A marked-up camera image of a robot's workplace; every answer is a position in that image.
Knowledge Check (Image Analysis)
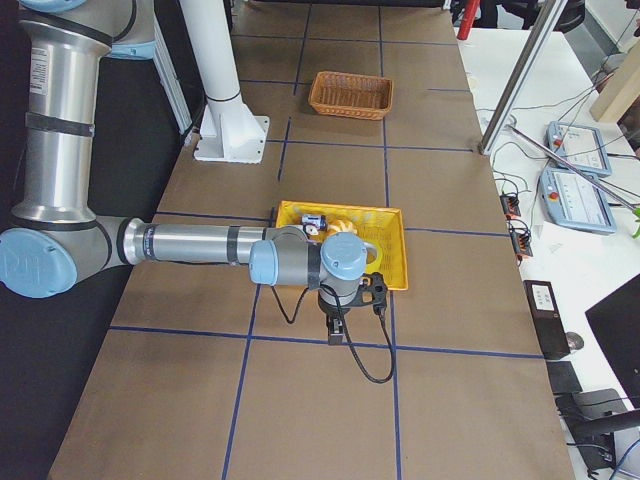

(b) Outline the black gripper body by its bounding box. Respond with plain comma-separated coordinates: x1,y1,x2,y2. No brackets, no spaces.
318,286,362,326

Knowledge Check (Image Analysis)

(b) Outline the yellow tape roll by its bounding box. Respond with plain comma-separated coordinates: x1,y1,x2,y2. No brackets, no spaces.
364,241,383,269

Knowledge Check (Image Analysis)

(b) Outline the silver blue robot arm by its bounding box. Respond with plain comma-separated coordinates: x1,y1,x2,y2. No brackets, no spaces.
1,1,386,345

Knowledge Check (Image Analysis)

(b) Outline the yellow plastic basket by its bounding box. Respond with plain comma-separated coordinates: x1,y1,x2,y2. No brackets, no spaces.
276,200,408,291

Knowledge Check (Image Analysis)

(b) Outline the brown wicker basket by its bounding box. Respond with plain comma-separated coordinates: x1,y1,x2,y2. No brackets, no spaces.
308,71,394,121

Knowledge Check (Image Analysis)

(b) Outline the toy croissant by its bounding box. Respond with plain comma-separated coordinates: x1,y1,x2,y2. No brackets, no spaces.
327,219,358,236

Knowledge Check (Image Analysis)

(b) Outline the black white can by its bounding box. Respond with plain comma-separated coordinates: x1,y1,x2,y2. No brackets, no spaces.
301,214,327,235

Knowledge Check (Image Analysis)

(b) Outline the orange connector near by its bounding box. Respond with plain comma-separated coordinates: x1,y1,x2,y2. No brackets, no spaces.
509,224,533,261

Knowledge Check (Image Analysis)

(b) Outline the orange connector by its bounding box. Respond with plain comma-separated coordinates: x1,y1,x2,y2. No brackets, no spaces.
500,192,521,219
509,224,533,261

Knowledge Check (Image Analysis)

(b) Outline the orange connector far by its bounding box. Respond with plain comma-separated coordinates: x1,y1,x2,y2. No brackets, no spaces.
500,192,521,219

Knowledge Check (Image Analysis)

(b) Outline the black power adapter box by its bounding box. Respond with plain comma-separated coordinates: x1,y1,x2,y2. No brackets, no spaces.
523,280,570,360

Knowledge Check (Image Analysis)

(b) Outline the near teach pendant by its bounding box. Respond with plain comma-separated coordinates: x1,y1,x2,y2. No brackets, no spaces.
539,167,617,235

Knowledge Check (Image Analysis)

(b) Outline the teach pendant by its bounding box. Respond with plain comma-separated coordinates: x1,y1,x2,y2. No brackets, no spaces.
539,167,617,235
547,121,612,178

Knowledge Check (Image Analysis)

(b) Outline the black monitor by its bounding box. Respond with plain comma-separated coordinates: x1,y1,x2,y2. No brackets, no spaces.
586,281,639,407

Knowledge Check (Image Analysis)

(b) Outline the far teach pendant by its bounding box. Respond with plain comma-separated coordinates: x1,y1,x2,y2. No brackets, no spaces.
547,121,612,178

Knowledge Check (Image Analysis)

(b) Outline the metal rod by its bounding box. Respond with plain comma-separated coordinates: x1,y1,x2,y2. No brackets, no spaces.
508,126,639,218

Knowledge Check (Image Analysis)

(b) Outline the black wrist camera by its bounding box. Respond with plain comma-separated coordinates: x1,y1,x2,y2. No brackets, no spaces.
361,272,388,317

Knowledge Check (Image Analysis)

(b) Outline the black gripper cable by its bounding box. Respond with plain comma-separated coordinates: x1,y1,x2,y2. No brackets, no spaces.
271,281,395,385

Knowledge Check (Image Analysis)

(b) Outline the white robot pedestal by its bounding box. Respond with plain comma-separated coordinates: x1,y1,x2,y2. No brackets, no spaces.
180,0,270,164

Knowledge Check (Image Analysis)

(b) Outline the aluminium frame post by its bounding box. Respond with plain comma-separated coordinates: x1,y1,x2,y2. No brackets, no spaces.
479,0,568,156

